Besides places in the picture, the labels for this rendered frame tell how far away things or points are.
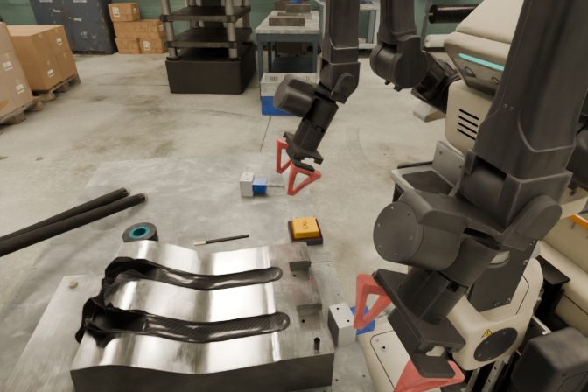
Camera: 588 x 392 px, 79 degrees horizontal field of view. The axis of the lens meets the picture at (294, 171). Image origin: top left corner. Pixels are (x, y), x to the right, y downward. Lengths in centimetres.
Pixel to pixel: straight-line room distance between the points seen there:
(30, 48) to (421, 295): 495
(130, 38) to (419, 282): 719
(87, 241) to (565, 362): 109
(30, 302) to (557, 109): 95
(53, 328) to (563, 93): 79
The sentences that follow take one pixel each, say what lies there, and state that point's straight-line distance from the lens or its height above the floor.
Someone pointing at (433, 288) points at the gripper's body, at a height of 112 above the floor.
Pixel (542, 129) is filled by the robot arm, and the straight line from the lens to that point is 35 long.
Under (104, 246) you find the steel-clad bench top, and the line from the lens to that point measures 103.
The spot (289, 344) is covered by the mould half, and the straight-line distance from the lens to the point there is 63.
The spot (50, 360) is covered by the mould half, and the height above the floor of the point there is 86.
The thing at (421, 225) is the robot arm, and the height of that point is 121.
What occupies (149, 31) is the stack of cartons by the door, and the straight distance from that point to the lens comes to 728.
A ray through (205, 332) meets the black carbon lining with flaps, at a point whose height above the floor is 88.
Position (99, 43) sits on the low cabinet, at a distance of 759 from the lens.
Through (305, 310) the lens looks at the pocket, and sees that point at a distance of 69.
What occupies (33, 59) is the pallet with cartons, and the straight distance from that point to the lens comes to 513.
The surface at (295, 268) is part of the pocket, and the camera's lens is 76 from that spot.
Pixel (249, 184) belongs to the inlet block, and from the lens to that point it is 108.
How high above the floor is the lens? 141
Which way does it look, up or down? 30 degrees down
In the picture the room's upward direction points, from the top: straight up
